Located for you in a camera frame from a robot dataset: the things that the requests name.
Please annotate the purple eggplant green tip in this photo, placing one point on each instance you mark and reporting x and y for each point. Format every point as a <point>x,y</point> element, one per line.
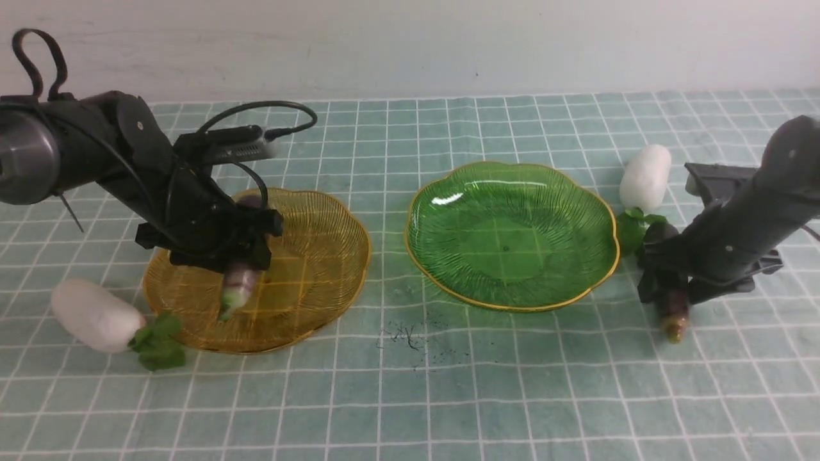
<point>242,270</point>

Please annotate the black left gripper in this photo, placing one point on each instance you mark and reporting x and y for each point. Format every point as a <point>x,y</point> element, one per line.
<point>199,225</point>

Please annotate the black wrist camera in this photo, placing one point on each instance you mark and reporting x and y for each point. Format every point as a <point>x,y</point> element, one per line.
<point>225,146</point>
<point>716,182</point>

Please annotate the green checkered tablecloth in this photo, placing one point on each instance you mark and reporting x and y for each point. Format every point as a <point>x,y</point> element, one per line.
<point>408,373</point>

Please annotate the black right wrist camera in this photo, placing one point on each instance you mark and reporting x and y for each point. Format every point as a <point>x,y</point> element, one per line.
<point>716,182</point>

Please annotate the purple eggplant yellowish tip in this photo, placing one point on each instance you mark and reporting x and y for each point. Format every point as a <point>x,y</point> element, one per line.
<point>674,317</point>

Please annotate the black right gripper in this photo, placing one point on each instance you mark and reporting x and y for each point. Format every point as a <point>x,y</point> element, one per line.
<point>692,267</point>

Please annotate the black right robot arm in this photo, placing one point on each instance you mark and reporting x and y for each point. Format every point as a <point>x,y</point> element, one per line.
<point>748,212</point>

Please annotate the white radish with leaves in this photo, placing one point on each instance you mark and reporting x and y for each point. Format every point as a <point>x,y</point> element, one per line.
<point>642,191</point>
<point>107,324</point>

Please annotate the green glass plate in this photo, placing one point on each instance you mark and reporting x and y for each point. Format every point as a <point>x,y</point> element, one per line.
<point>512,237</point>

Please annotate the amber glass plate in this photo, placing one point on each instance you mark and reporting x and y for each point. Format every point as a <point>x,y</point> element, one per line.
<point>317,270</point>

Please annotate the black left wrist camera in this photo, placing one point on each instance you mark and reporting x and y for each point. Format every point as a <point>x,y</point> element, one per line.
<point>225,146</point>

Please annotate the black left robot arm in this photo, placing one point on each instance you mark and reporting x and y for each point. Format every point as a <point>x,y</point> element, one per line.
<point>112,139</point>

